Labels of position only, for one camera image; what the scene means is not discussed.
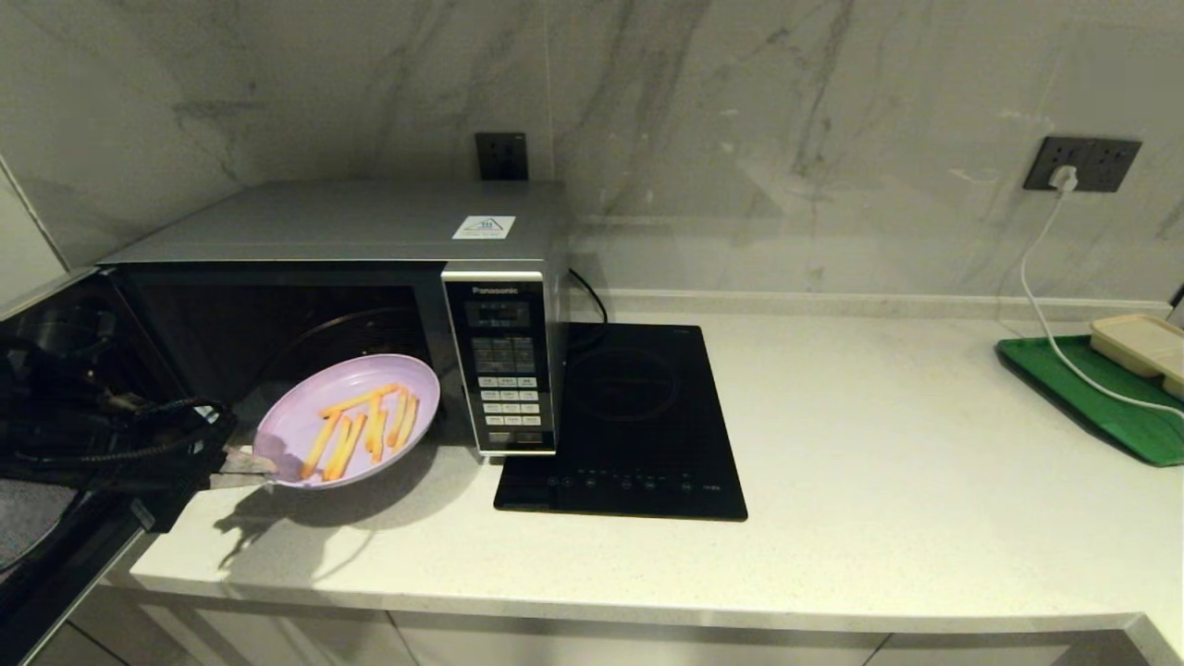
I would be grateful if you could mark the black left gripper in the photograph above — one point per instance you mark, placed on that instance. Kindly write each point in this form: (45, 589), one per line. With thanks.
(180, 462)

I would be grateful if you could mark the purple round plate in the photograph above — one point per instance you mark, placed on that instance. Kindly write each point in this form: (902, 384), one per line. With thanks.
(370, 370)

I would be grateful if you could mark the silver Panasonic microwave oven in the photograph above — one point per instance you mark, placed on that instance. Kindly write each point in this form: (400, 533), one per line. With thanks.
(351, 217)

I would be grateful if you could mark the white triangle warning sticker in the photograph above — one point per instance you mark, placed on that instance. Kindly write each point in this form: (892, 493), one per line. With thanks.
(483, 228)

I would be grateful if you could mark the black induction cooktop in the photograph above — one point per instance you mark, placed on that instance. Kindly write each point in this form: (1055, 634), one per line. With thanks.
(638, 416)

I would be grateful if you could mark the grey cabinet door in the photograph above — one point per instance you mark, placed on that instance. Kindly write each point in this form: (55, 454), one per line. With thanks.
(999, 650)
(638, 646)

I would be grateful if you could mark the white power plug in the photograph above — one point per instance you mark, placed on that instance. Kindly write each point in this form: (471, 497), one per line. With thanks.
(1064, 178)

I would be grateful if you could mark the green plastic tray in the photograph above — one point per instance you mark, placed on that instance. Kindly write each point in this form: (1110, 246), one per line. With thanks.
(1128, 425)

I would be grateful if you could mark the beige food container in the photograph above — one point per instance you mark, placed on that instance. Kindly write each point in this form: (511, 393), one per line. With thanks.
(1140, 342)

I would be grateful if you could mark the black wall socket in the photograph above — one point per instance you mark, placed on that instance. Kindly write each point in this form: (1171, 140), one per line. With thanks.
(1042, 156)
(1114, 166)
(501, 156)

